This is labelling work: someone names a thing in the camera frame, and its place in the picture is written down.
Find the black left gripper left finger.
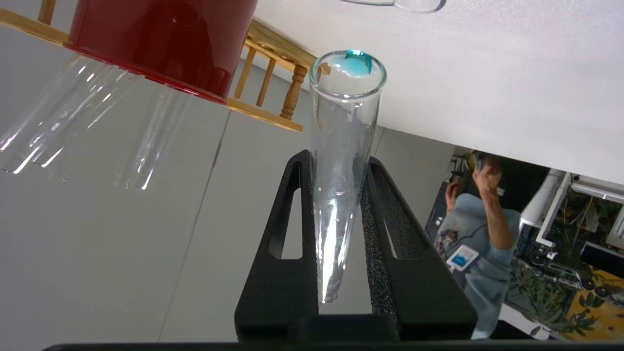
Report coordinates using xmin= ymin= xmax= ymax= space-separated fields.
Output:
xmin=234 ymin=149 xmax=320 ymax=343

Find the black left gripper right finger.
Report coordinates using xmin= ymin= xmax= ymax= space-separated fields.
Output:
xmin=360 ymin=156 xmax=479 ymax=342

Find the test tube with blue pigment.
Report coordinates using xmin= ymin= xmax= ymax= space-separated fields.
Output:
xmin=308 ymin=49 xmax=389 ymax=304

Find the wooden test tube rack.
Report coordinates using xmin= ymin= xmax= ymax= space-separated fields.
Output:
xmin=0 ymin=0 xmax=332 ymax=133

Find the empty glass test tube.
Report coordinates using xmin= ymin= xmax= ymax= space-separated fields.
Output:
xmin=0 ymin=55 xmax=105 ymax=175
xmin=32 ymin=66 xmax=144 ymax=182

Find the white handheld device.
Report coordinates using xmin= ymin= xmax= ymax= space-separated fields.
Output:
xmin=446 ymin=245 xmax=480 ymax=272

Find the person in light blue top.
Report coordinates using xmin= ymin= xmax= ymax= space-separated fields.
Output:
xmin=435 ymin=153 xmax=523 ymax=340

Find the green leafy plant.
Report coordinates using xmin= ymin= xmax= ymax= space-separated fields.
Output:
xmin=507 ymin=188 xmax=624 ymax=332

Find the red plastic cup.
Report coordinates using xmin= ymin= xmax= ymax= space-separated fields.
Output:
xmin=65 ymin=0 xmax=259 ymax=106

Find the clear glass beaker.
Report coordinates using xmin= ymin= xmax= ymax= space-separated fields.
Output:
xmin=340 ymin=0 xmax=447 ymax=14

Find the white equipment frame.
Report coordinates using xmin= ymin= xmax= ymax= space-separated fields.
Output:
xmin=518 ymin=169 xmax=624 ymax=249

